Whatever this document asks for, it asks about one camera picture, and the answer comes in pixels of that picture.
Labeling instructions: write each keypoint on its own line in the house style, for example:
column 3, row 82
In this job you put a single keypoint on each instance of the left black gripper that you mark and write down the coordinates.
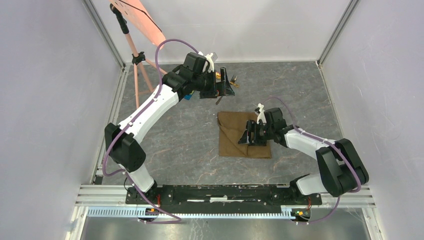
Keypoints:
column 225, row 89

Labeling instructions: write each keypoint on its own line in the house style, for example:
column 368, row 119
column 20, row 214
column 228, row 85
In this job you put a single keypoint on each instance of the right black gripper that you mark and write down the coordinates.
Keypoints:
column 251, row 126

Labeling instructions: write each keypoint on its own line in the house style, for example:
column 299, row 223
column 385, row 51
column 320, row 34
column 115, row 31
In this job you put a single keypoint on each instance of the brown cloth napkin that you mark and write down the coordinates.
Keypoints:
column 232, row 125

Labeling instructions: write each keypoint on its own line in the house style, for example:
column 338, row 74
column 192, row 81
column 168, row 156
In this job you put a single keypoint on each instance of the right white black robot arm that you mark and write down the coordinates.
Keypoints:
column 341, row 170

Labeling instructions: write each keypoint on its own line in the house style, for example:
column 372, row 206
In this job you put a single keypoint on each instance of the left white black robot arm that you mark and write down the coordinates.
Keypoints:
column 123, row 140

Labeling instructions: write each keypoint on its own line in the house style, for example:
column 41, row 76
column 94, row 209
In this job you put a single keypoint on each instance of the gold spoon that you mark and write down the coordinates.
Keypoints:
column 218, row 77

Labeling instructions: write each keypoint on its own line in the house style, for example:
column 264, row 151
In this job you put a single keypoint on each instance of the black fork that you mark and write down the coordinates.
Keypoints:
column 233, row 83

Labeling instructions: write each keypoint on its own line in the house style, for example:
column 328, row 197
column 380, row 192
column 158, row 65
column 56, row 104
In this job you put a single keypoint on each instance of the colourful toy block structure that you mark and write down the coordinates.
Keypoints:
column 188, row 96

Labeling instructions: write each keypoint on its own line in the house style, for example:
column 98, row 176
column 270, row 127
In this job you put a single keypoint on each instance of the pink music stand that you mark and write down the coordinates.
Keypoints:
column 141, row 33

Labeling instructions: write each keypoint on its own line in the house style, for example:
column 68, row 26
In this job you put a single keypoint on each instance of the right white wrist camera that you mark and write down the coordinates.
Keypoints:
column 260, row 112

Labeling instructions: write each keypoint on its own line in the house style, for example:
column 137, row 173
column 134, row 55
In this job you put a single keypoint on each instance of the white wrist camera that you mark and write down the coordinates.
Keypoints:
column 260, row 112
column 210, row 61

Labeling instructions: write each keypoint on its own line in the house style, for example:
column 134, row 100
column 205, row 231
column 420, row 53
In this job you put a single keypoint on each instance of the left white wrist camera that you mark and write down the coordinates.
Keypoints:
column 210, row 61

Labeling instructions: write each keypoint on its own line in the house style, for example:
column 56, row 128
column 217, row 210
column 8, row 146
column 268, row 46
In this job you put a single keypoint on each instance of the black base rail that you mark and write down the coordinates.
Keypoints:
column 228, row 199

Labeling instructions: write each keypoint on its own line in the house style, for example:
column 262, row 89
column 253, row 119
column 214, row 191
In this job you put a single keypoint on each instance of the white slotted cable duct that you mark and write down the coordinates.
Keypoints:
column 143, row 212

